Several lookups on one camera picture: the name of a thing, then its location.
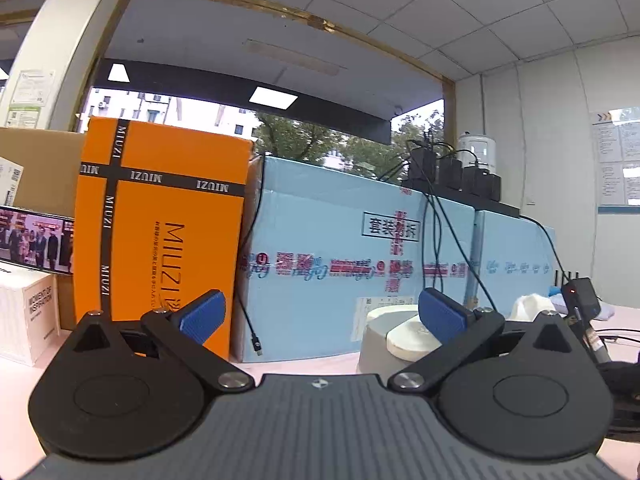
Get black window blind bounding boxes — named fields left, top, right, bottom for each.
left=92, top=58, right=391, bottom=145

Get white plastic jar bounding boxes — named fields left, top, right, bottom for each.
left=458, top=132, right=497, bottom=177

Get grey round container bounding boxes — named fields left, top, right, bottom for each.
left=357, top=307, right=426, bottom=376

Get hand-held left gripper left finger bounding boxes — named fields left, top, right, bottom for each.
left=74, top=288, right=254, bottom=394

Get brown cardboard box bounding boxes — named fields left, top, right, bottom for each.
left=0, top=127, right=87, bottom=332

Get white round lid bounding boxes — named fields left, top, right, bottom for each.
left=386, top=317, right=443, bottom=362

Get large light blue cardboard box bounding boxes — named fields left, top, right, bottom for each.
left=231, top=154, right=479, bottom=364

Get white box with black print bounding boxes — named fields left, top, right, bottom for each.
left=0, top=265, right=62, bottom=367

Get thin black cable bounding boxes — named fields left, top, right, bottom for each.
left=519, top=215, right=568, bottom=286

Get small light blue cardboard box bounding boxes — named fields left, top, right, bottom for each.
left=472, top=208, right=565, bottom=312

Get black cable with plug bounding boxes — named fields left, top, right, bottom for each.
left=233, top=155, right=267, bottom=359

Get phone with lit screen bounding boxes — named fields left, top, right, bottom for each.
left=0, top=204, right=76, bottom=276

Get green and white wall notice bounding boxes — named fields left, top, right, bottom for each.
left=5, top=103, right=44, bottom=129

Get orange box with black bands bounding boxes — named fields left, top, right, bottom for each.
left=73, top=116, right=255, bottom=362

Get black adapter cables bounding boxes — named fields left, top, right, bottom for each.
left=375, top=130, right=501, bottom=311

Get wall poster with blue border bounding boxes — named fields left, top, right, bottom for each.
left=589, top=107, right=640, bottom=214

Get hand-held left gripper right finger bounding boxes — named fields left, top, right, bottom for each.
left=388, top=287, right=576, bottom=393

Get white crumpled cloth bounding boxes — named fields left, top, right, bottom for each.
left=509, top=292, right=562, bottom=322

